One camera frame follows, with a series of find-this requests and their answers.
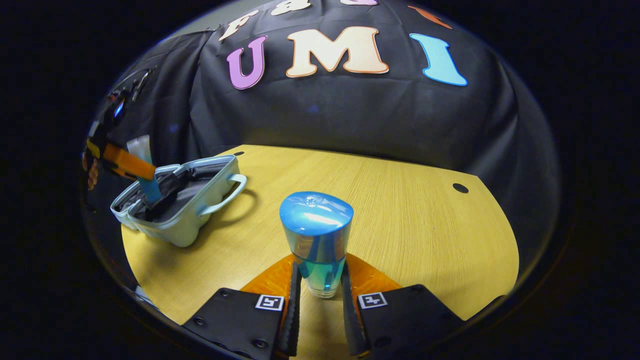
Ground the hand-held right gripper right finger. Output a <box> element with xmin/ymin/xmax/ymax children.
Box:
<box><xmin>340</xmin><ymin>252</ymin><xmax>467</xmax><ymax>358</ymax></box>

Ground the blue capped skin care bottle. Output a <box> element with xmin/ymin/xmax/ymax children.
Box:
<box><xmin>279</xmin><ymin>191</ymin><xmax>355</xmax><ymax>299</ymax></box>

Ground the light blue suitcase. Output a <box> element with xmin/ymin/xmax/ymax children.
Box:
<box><xmin>110</xmin><ymin>154</ymin><xmax>248</xmax><ymax>248</ymax></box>

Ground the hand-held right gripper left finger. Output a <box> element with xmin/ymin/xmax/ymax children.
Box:
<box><xmin>182</xmin><ymin>252</ymin><xmax>303</xmax><ymax>360</ymax></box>

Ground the blue white skin care tube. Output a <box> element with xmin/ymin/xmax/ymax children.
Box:
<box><xmin>126</xmin><ymin>134</ymin><xmax>163</xmax><ymax>205</ymax></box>

